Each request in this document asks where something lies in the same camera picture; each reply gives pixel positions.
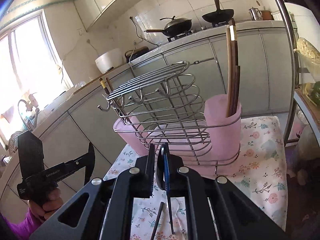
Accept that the purple sleeve forearm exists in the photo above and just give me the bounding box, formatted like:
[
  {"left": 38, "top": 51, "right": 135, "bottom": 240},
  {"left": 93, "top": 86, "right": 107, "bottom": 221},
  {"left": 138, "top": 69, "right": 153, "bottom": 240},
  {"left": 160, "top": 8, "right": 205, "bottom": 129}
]
[{"left": 1, "top": 208, "right": 42, "bottom": 240}]

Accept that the metal shelf rack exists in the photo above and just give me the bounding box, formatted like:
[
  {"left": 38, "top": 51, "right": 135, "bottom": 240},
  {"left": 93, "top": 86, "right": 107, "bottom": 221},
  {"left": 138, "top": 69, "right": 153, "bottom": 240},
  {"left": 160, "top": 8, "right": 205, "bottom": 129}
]
[{"left": 274, "top": 0, "right": 319, "bottom": 146}]

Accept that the pink plastic drip tray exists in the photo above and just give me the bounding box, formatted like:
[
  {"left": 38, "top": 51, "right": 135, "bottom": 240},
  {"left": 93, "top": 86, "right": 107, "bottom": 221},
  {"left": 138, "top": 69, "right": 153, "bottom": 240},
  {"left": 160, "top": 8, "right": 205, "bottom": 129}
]
[{"left": 150, "top": 123, "right": 218, "bottom": 178}]

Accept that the black wok wooden handle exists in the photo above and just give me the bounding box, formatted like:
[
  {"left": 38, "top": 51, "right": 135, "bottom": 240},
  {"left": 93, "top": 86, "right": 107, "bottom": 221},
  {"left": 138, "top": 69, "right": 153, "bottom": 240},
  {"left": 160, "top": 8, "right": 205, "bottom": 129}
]
[{"left": 202, "top": 0, "right": 234, "bottom": 24}]

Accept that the kitchen faucet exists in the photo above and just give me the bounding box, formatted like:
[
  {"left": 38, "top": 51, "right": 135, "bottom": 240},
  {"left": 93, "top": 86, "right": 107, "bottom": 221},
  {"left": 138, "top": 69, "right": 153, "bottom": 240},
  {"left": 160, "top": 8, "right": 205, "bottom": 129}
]
[{"left": 17, "top": 94, "right": 40, "bottom": 131}]

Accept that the dark chopstick yellow band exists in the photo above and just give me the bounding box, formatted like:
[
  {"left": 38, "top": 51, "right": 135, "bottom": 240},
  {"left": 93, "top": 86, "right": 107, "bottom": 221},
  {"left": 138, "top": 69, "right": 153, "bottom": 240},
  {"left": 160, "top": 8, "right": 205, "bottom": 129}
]
[{"left": 98, "top": 77, "right": 132, "bottom": 125}]

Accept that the person's left hand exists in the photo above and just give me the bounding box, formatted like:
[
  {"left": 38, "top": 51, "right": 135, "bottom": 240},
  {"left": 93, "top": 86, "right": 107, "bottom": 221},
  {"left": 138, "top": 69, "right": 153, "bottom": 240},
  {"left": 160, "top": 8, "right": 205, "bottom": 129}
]
[{"left": 28, "top": 188, "right": 63, "bottom": 222}]

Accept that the napa cabbage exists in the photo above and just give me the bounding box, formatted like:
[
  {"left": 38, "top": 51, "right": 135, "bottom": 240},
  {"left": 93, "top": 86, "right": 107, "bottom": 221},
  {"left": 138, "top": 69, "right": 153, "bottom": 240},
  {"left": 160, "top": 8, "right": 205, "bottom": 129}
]
[{"left": 296, "top": 37, "right": 320, "bottom": 64}]

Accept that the black spoon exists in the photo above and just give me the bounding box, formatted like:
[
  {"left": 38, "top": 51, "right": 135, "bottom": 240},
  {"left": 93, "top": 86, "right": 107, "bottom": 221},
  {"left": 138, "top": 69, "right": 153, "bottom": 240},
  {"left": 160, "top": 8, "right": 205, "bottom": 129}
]
[{"left": 156, "top": 142, "right": 175, "bottom": 235}]

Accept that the brown pot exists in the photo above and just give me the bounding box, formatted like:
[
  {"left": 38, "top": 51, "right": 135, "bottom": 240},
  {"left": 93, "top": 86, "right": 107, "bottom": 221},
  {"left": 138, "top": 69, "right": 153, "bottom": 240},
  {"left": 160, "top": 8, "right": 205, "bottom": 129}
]
[{"left": 261, "top": 10, "right": 273, "bottom": 21}]

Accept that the steel kettle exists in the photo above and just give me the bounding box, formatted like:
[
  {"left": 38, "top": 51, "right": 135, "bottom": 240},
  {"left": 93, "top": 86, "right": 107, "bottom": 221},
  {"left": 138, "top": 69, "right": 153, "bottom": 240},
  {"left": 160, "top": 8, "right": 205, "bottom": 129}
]
[{"left": 249, "top": 7, "right": 263, "bottom": 21}]

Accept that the metal wire utensil rack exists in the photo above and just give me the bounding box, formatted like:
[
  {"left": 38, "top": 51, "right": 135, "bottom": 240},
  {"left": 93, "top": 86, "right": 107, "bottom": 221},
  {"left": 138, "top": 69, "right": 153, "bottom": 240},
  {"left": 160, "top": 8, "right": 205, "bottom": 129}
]
[{"left": 97, "top": 57, "right": 242, "bottom": 177}]

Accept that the clear plastic container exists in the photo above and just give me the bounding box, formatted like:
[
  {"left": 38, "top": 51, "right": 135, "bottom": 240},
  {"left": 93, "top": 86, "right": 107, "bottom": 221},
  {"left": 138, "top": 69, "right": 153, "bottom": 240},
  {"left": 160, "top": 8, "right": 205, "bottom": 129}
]
[{"left": 295, "top": 50, "right": 319, "bottom": 107}]

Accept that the light wooden chopstick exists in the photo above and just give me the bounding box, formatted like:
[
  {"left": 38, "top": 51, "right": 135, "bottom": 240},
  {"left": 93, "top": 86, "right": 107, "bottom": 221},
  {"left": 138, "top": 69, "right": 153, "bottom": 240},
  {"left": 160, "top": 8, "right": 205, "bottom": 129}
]
[{"left": 226, "top": 26, "right": 233, "bottom": 118}]

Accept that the green bell pepper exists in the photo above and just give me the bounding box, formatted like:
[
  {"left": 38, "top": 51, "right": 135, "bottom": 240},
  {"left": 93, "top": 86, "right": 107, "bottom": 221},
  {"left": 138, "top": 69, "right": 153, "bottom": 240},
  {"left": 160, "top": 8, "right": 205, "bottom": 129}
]
[{"left": 309, "top": 81, "right": 320, "bottom": 106}]

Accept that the dark chopstick gold band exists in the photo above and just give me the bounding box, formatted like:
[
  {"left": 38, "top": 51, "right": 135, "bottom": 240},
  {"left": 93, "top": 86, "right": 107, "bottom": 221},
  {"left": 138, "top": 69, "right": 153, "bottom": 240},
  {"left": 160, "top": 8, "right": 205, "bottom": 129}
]
[{"left": 229, "top": 18, "right": 240, "bottom": 116}]

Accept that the floral bear tablecloth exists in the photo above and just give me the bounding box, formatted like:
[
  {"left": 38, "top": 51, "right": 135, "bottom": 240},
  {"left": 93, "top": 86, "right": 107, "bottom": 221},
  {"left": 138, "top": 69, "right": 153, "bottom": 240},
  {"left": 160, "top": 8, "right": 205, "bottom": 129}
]
[{"left": 102, "top": 115, "right": 288, "bottom": 240}]

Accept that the black wok with lid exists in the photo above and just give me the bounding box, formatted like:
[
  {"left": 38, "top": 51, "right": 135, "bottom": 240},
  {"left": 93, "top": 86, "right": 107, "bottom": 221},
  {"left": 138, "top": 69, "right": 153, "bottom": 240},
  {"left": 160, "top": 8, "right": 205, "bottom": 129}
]
[{"left": 144, "top": 16, "right": 192, "bottom": 37}]

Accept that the white rice cooker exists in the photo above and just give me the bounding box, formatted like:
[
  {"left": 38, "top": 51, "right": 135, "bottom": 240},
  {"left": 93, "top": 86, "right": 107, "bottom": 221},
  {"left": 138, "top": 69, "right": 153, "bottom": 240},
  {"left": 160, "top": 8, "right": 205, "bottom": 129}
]
[{"left": 95, "top": 48, "right": 124, "bottom": 74}]

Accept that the pink utensil cup left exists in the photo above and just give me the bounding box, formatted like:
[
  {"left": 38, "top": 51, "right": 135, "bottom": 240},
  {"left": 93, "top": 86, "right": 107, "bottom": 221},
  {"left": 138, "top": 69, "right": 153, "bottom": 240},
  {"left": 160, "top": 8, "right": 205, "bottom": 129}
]
[{"left": 113, "top": 116, "right": 150, "bottom": 156}]

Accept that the pink utensil cup right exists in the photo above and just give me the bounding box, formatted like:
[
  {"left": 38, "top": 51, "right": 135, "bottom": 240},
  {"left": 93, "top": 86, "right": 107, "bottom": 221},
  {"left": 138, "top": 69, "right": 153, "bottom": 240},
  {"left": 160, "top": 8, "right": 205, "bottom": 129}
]
[{"left": 204, "top": 94, "right": 242, "bottom": 175}]

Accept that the pink utensil cup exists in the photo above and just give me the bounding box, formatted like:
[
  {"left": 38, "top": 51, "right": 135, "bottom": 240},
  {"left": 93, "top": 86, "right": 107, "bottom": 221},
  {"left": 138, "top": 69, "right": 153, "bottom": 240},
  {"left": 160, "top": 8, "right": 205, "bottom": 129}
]
[
  {"left": 204, "top": 94, "right": 242, "bottom": 175},
  {"left": 113, "top": 116, "right": 150, "bottom": 156}
]

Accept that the gas stove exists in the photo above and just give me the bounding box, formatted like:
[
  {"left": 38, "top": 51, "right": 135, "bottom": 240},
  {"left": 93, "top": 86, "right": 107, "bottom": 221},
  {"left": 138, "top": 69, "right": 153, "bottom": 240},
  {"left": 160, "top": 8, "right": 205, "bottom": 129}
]
[{"left": 167, "top": 22, "right": 228, "bottom": 42}]

